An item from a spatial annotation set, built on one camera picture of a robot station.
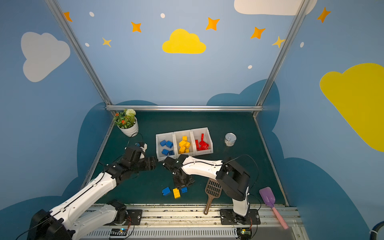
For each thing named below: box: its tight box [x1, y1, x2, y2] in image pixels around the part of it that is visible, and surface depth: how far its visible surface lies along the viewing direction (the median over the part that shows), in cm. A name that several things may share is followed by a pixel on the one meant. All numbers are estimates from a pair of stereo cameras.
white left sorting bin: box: [155, 132, 177, 162], surface depth 102 cm
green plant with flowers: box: [113, 108, 137, 129], surface depth 100 cm
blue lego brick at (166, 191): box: [161, 186, 171, 196], surface depth 84 cm
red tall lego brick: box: [198, 140, 210, 151], surface depth 102 cm
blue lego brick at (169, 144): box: [166, 140, 174, 149], surface depth 103 cm
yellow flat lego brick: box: [172, 188, 181, 199], surface depth 82 cm
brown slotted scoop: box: [204, 178, 223, 215], surface depth 85 cm
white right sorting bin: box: [190, 127, 214, 157], surface depth 100 cm
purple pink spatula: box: [259, 186, 289, 230], surface depth 82 cm
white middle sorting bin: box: [172, 129, 195, 160], surface depth 100 cm
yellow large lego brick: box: [178, 140, 187, 148], surface depth 100 cm
